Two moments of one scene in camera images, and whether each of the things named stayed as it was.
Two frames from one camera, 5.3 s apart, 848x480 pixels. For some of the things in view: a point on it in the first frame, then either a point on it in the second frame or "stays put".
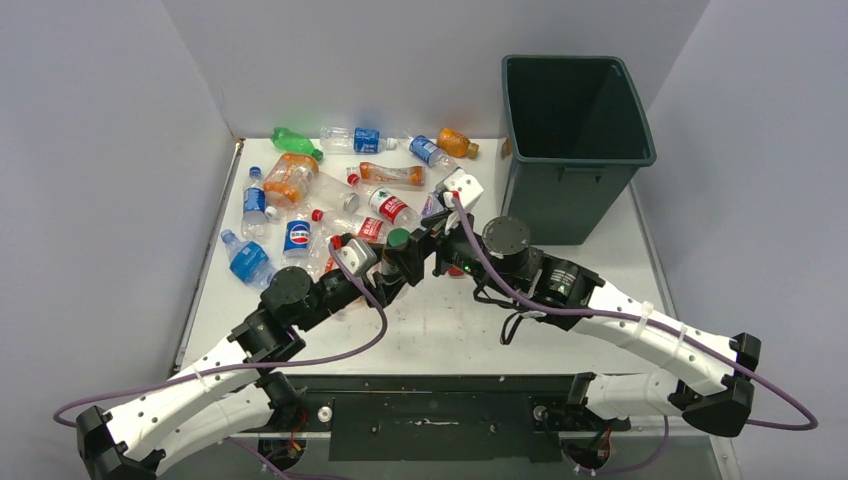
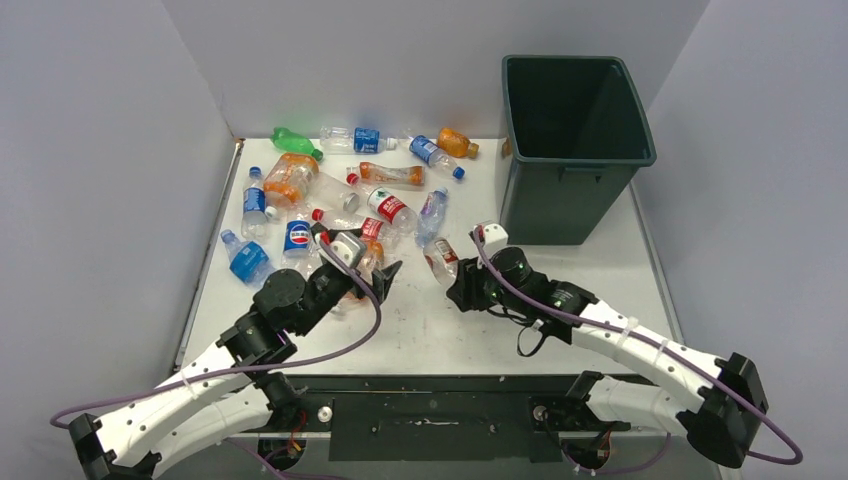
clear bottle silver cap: [332, 192] stays put
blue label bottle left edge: [249, 263] stays put
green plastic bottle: [291, 142] stays put
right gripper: [411, 258] -> [465, 291]
